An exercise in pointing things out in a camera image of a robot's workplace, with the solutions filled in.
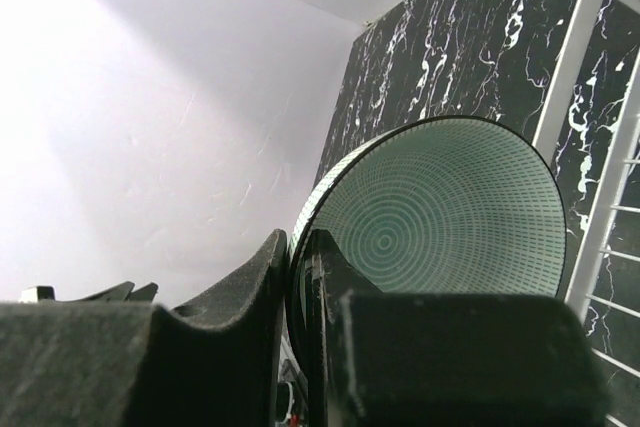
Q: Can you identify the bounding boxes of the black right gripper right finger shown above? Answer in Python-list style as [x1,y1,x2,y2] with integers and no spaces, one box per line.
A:
[304,230,610,426]

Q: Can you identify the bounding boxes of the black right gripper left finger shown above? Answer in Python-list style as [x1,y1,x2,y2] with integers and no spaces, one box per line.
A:
[1,229,288,426]

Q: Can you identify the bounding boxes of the celadon green bowl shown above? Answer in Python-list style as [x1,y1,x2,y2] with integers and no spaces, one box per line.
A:
[286,116,567,361]

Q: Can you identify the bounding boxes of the black marble table mat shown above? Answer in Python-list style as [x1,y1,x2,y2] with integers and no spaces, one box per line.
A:
[316,0,575,304]

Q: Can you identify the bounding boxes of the white wire dish rack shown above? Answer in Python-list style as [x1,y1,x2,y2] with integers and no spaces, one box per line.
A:
[533,0,639,426]

